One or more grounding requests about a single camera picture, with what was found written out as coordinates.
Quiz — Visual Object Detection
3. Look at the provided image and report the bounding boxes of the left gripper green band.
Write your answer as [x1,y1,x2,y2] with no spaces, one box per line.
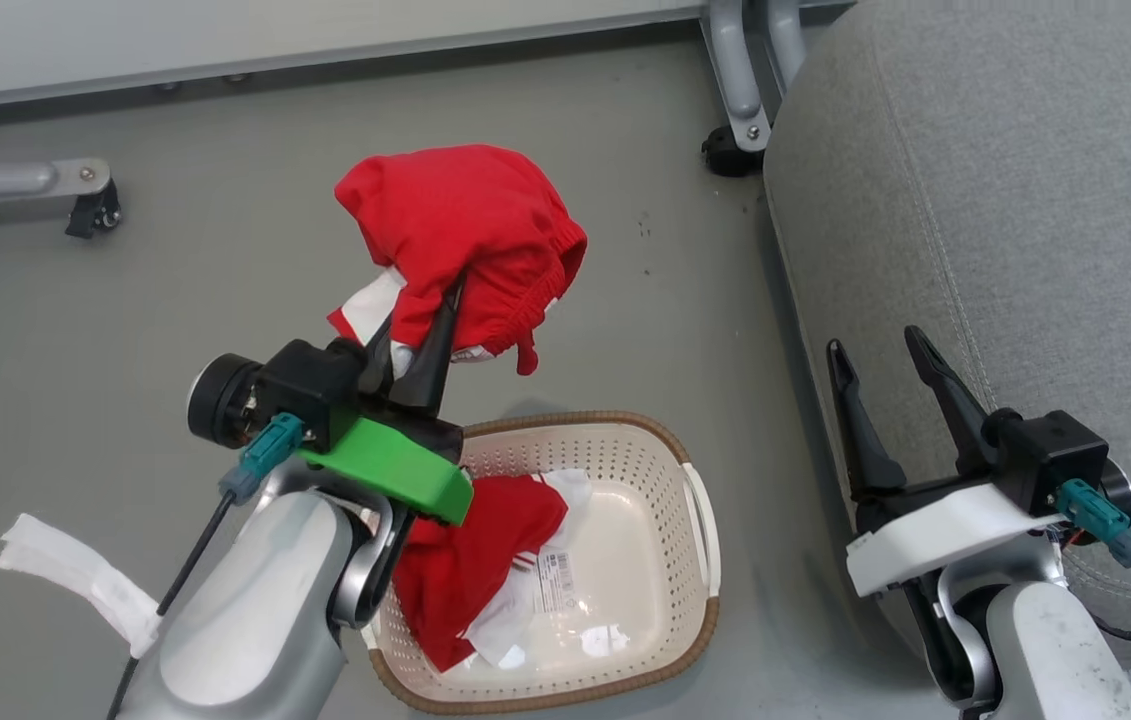
[187,280,474,526]

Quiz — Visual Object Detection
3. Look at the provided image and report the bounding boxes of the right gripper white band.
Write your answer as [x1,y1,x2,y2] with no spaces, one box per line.
[827,325,1131,599]

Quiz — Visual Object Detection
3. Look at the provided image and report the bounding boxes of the red shorts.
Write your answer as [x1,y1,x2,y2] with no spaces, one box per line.
[328,143,589,377]

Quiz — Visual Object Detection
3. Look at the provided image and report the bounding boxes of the red and white jersey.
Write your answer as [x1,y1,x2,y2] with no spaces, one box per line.
[390,468,594,674]

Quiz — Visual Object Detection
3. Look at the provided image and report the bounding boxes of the grey fabric sofa seat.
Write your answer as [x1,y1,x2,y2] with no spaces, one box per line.
[763,0,1131,671]

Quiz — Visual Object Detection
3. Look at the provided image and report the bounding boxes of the cream perforated laundry basket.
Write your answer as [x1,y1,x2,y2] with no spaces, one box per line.
[363,410,723,715]

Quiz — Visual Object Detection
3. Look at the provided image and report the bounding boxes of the white table panel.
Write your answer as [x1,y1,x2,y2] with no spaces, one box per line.
[0,0,856,114]

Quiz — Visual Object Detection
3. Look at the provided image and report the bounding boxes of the white fabric strip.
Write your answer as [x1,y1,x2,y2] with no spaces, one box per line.
[0,513,164,659]

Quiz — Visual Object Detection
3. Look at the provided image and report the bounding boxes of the grey table leg with caster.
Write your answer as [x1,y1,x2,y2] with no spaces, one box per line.
[700,0,792,179]
[0,157,123,241]

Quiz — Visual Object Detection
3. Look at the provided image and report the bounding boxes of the grey metal table leg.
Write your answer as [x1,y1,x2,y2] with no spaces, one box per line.
[765,0,814,101]

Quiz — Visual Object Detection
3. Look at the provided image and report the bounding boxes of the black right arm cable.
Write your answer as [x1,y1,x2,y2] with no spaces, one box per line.
[1055,478,1131,643]

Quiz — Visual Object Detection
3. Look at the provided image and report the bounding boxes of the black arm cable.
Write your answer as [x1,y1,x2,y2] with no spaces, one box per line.
[105,412,308,720]
[1055,478,1131,643]

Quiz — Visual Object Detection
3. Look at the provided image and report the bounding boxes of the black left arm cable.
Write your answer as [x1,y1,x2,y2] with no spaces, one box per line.
[105,412,308,720]

